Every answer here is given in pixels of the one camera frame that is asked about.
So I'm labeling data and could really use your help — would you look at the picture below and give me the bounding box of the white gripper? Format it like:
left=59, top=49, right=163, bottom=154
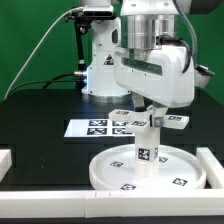
left=114, top=45, right=194, bottom=128

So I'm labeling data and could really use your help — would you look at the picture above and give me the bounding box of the white cross table base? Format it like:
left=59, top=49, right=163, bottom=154
left=109, top=109, right=189, bottom=133

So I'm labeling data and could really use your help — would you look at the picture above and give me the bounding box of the white round table top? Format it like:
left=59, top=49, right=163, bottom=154
left=89, top=144, right=206, bottom=191

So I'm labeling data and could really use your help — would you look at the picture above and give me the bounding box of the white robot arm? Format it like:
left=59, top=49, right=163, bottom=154
left=83, top=0, right=224, bottom=128

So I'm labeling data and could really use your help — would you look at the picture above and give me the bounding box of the white marker sheet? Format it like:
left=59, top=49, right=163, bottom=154
left=64, top=119, right=132, bottom=138

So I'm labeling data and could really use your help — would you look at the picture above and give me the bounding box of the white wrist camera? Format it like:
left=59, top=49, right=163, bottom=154
left=194, top=65, right=215, bottom=88

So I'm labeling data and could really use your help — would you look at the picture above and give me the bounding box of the white frame right rail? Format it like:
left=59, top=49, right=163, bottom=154
left=196, top=147, right=224, bottom=189

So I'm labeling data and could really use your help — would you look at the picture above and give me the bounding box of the white frame rail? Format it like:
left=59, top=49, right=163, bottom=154
left=0, top=149, right=12, bottom=182
left=0, top=189, right=224, bottom=218
left=196, top=147, right=224, bottom=189

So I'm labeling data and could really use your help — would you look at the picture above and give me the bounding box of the black cable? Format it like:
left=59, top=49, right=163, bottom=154
left=5, top=72, right=84, bottom=100

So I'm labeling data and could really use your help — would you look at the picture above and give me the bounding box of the white frame front rail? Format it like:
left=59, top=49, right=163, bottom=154
left=0, top=189, right=224, bottom=218

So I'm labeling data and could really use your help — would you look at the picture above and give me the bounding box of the white camera cable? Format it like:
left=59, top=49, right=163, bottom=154
left=3, top=6, right=84, bottom=101

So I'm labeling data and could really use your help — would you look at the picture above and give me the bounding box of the white frame left rail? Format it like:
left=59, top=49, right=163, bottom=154
left=0, top=149, right=12, bottom=182

